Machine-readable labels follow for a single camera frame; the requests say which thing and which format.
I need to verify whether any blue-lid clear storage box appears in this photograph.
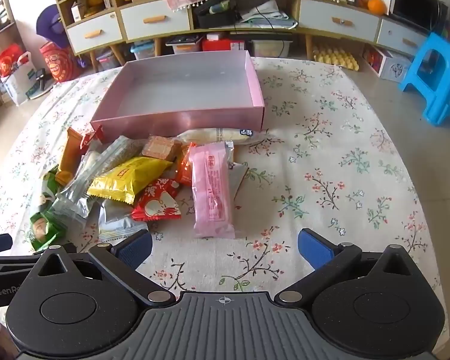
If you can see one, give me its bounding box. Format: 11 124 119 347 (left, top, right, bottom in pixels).
130 41 158 61

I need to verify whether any gold snack packet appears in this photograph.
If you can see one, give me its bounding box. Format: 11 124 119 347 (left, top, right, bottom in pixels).
55 127 84 187

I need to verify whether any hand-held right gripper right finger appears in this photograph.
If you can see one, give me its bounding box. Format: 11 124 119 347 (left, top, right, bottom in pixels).
274 228 419 306

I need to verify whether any clear food container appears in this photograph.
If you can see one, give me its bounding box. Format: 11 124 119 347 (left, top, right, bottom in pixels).
249 39 293 59

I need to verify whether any blue plastic stool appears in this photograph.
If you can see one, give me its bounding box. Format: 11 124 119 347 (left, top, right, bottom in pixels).
397 32 450 128

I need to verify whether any white shopping bag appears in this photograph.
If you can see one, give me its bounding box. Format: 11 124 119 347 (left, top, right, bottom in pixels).
0 43 38 106

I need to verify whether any long wooden cabinet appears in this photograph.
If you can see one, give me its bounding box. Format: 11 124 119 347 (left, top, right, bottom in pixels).
49 0 441 72

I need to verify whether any floral tablecloth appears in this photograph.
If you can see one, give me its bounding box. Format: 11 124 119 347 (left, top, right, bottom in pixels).
0 57 446 321

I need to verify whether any purple round object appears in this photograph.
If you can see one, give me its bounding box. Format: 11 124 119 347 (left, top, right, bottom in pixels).
35 4 66 49

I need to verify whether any yellow egg tray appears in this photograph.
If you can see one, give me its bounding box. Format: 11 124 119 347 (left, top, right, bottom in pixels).
313 44 361 72

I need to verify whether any clear wafer packet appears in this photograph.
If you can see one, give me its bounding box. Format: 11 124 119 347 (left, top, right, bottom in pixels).
73 136 145 192

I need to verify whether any white printed carton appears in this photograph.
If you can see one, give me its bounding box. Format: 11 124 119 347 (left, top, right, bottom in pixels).
364 45 413 83

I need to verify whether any green snack packet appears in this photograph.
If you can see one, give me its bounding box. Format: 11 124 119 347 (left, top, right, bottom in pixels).
40 170 59 212
29 210 67 253

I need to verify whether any red white-print snack packet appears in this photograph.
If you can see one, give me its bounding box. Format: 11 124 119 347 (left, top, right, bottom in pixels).
130 178 182 223

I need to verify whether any small clear storage box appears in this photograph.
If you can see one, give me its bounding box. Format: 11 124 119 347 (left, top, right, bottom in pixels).
97 50 118 71

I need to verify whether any white cabinet drawer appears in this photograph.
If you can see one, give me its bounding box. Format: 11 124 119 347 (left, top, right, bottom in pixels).
298 0 381 40
119 3 193 42
65 17 124 55
377 19 430 55

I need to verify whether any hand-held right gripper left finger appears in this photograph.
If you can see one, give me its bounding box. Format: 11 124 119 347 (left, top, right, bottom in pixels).
32 229 177 306

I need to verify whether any silver snack packet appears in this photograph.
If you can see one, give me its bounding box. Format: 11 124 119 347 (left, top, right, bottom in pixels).
54 178 96 220

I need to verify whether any red printed bag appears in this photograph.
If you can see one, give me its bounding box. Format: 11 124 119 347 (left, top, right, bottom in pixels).
39 41 79 83

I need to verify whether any pink cardboard box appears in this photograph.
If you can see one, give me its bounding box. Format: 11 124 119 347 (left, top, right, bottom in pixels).
90 50 266 144

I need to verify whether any white bread packet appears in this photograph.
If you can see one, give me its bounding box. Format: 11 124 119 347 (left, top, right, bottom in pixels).
177 127 272 146

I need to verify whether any black storage case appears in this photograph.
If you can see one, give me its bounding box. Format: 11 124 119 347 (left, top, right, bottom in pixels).
193 0 242 29

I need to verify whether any pink snack packet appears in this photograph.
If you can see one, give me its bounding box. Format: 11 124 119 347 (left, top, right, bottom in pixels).
187 140 236 239

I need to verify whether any black-lid storage box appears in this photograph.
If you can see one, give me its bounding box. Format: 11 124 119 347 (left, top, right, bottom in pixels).
166 34 204 55

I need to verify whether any black microwave oven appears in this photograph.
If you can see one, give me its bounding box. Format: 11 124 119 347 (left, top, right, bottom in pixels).
388 0 449 34

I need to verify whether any brown biscuit packet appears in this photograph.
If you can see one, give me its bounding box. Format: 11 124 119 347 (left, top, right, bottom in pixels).
141 135 182 162

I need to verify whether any red flat box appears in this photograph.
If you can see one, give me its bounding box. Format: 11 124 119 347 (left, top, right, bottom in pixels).
202 33 246 52

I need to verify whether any yellow snack packet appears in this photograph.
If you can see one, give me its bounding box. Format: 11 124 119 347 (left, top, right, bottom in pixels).
87 156 173 205

